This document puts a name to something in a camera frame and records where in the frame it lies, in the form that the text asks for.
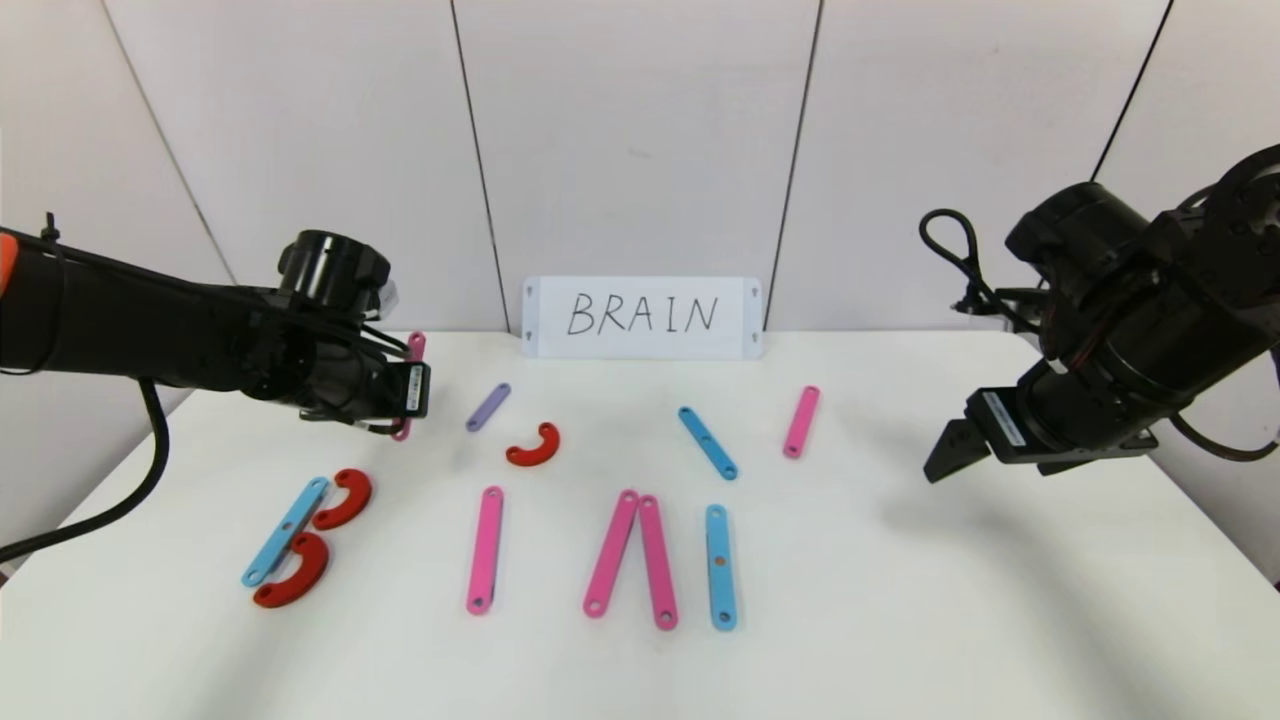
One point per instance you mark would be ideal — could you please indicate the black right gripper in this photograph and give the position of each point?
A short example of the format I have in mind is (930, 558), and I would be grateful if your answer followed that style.
(1001, 424)

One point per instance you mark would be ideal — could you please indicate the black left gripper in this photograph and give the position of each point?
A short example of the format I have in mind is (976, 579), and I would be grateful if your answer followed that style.
(413, 390)

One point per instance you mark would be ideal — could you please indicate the long pink bar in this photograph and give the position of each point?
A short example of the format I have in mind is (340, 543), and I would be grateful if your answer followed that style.
(657, 560)
(418, 345)
(611, 553)
(485, 550)

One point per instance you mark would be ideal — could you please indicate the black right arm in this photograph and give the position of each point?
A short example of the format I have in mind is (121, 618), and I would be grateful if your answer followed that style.
(1200, 300)

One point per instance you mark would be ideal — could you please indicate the black and orange left arm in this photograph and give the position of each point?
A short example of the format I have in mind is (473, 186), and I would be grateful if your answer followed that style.
(120, 320)

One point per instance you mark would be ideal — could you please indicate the white sign card reading BRAIN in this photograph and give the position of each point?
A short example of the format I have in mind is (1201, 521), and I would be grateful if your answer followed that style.
(600, 343)

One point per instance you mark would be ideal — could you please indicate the short purple bar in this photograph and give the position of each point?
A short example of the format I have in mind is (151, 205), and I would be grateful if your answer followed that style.
(488, 407)

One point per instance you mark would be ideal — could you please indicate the medium red arc piece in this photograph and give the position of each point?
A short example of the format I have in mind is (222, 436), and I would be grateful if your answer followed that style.
(358, 495)

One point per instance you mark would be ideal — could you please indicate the small red arc piece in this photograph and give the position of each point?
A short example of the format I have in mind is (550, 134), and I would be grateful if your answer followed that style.
(550, 441)

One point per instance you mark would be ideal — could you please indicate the short pink bar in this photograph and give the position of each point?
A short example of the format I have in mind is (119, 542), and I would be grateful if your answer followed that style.
(801, 422)

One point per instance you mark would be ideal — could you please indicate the long plain blue bar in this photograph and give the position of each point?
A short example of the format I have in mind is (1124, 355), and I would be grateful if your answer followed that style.
(285, 532)

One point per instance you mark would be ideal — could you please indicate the large red arc piece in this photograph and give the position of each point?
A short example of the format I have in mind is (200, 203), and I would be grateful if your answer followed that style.
(314, 577)

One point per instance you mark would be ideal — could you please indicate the short blue bar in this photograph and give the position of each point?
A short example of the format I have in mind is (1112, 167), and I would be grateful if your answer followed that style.
(708, 442)

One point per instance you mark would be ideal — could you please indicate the long blue bar orange dot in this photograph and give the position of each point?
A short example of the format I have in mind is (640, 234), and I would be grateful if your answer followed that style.
(721, 590)

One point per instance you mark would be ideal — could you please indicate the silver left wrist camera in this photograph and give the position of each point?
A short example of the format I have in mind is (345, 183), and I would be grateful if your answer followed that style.
(386, 297)

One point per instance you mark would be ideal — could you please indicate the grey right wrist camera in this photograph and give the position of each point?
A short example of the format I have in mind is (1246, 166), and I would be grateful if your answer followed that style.
(1012, 315)

